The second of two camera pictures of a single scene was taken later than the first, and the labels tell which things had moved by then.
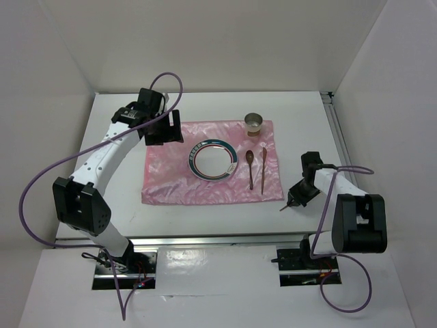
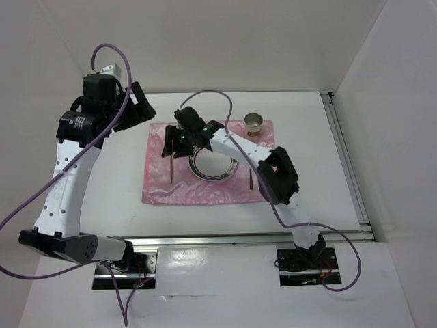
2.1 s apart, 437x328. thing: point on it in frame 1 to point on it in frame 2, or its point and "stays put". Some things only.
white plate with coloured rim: x=212 y=160 stays put
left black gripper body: x=162 y=132 to x=135 y=113
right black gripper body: x=302 y=193 to x=184 y=141
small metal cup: x=252 y=122 stays put
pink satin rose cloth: x=168 y=179 stays put
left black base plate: x=137 y=269 stays put
